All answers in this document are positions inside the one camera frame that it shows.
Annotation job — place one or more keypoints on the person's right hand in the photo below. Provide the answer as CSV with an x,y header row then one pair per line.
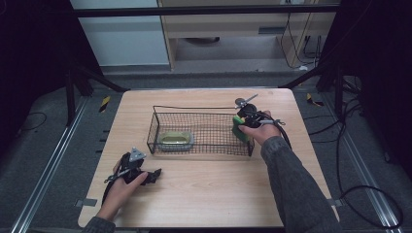
x,y
264,132

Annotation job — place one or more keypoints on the light wooden desk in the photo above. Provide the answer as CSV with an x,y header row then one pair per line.
x,y
226,27

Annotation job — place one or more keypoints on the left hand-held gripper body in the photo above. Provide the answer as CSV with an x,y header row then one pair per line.
x,y
131,166

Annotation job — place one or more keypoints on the yellow black hazard tape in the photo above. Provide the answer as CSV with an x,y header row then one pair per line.
x,y
104,104
313,101

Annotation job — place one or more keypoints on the person's left hand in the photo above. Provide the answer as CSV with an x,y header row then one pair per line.
x,y
121,194

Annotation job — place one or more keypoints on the grey table edge bracket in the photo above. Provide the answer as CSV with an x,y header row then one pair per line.
x,y
86,203
338,203

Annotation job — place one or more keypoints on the grey round table grommet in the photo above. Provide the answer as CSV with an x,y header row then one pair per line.
x,y
238,101

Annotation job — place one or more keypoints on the black horizontal bar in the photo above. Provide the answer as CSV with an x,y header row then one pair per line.
x,y
194,11

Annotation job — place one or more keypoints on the green oval soap dish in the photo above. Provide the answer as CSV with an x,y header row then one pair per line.
x,y
175,140

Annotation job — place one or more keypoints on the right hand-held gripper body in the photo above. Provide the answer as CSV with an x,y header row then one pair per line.
x,y
252,113

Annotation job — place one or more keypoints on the green and yellow sponge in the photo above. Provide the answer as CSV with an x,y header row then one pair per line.
x,y
239,132

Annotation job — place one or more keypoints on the black metal stand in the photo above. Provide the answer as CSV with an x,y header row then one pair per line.
x,y
69,97
338,90

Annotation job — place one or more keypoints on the white cabinet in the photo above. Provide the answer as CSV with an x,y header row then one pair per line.
x,y
123,42

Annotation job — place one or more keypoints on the aluminium floor rail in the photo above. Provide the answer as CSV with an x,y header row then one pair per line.
x,y
366,174
48,168

